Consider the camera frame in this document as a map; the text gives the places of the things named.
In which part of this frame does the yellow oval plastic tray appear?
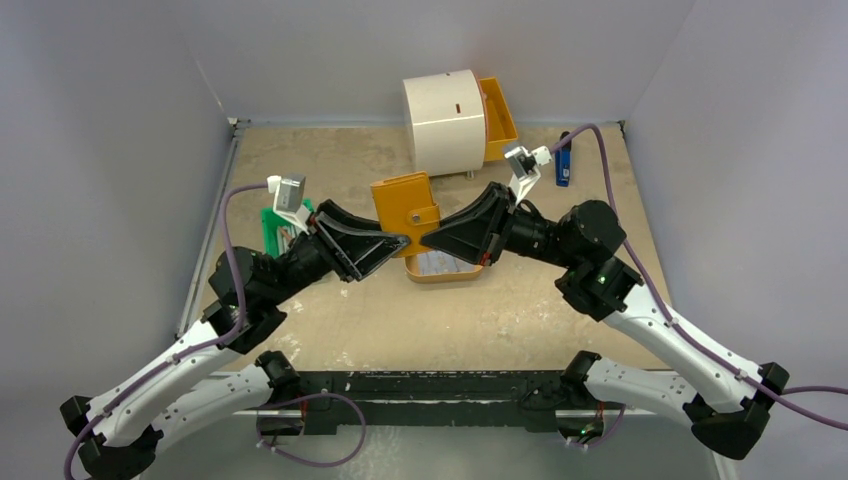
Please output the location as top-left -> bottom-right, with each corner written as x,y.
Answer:
405,250 -> 483,284

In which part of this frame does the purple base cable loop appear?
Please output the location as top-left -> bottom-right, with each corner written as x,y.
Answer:
255,387 -> 368,466

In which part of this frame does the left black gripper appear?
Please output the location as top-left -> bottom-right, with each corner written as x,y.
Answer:
264,199 -> 409,306

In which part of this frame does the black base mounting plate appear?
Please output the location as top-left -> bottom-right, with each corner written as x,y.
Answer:
233,369 -> 627,439

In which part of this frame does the green plastic bin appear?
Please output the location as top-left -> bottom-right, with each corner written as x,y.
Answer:
260,199 -> 314,257

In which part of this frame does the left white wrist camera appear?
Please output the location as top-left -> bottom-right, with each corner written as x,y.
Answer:
266,173 -> 312,232

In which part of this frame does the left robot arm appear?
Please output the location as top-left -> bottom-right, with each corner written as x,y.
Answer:
60,200 -> 410,479

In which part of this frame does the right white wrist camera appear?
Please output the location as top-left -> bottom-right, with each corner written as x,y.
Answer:
503,142 -> 552,205

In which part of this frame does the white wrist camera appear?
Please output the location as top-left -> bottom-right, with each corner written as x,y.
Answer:
503,142 -> 552,205
266,173 -> 312,232

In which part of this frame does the cream round drawer cabinet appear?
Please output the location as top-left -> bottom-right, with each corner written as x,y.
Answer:
402,69 -> 487,177

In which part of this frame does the yellow leather card holder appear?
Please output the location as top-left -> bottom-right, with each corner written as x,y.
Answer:
370,171 -> 441,258

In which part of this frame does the yellow open drawer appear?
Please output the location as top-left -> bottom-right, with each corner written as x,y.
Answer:
479,77 -> 518,163

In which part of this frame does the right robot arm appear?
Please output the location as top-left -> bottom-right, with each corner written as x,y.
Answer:
421,183 -> 789,460

